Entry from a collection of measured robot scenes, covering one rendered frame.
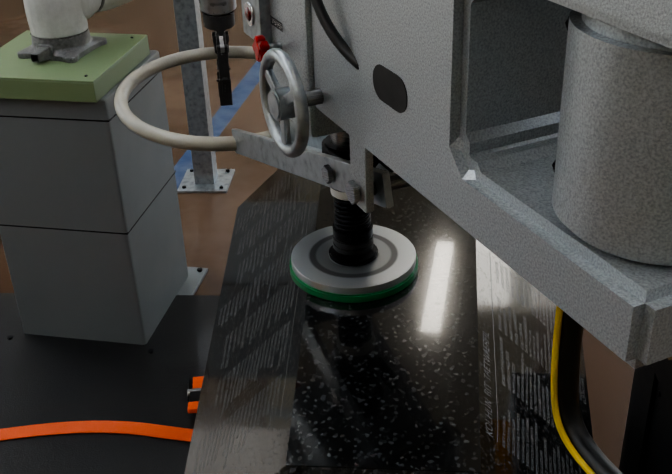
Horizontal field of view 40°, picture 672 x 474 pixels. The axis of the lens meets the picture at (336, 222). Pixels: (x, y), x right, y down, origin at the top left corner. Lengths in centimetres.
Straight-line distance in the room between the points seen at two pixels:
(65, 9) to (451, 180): 174
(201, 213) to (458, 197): 260
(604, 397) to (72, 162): 158
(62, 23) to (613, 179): 199
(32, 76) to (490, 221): 176
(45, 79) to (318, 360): 134
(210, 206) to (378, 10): 256
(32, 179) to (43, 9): 46
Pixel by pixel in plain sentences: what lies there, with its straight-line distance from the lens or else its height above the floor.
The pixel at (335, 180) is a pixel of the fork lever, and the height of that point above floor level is 104.
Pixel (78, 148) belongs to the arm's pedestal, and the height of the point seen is 66.
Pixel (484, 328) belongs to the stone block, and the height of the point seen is 81.
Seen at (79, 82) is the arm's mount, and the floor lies 85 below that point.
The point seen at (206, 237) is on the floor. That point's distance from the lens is 336.
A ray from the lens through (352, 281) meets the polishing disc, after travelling 149.
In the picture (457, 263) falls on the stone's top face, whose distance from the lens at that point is 159.
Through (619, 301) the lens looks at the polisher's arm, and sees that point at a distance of 80.
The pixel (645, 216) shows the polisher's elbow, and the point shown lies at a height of 129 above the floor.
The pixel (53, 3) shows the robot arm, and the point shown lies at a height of 101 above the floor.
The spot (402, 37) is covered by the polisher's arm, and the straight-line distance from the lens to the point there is 103.
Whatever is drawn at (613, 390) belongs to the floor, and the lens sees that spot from 268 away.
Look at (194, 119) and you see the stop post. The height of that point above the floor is 29.
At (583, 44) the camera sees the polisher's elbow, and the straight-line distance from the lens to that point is 78.
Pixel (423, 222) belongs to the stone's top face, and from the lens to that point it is 171.
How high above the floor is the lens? 166
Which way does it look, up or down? 29 degrees down
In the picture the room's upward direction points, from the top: 2 degrees counter-clockwise
